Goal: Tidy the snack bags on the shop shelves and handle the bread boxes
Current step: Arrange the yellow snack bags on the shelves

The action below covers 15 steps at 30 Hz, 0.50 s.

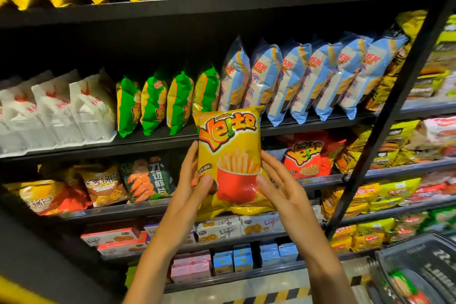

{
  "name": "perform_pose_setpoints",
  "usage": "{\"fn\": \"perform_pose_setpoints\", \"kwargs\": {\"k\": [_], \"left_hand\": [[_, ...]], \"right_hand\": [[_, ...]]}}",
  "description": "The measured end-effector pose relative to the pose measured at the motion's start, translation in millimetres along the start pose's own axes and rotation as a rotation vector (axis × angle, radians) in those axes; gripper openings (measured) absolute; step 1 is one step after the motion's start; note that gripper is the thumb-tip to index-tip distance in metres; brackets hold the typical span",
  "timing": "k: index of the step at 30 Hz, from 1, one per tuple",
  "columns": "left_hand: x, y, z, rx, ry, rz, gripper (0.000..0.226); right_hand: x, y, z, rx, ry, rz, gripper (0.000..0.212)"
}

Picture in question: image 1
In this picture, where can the orange yellow snack bag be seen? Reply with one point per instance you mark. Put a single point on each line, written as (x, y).
(39, 197)

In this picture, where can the person's left hand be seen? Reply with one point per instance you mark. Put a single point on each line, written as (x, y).
(184, 207)

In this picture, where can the row of orange chip bags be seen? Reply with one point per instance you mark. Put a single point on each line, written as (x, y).
(306, 156)

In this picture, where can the dark shrimp chip bags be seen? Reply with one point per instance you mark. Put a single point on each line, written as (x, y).
(148, 180)

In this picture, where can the row of small blue boxes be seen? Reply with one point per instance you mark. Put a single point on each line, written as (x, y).
(246, 257)

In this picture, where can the black shopping basket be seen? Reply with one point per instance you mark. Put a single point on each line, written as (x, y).
(427, 264)

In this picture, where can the noodle packets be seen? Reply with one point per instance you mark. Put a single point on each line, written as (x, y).
(434, 190)
(420, 51)

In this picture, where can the person's right hand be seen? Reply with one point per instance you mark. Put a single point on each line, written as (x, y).
(292, 207)

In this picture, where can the black metal shelf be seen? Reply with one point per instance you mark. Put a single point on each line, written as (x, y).
(178, 6)

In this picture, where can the blue puffed snack bag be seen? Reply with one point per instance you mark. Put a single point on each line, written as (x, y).
(342, 76)
(288, 79)
(374, 69)
(234, 79)
(262, 79)
(317, 76)

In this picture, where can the row of plain white bags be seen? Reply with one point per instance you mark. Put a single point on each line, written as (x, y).
(50, 111)

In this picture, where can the tan snack bag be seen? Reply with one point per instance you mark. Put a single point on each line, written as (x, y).
(105, 186)

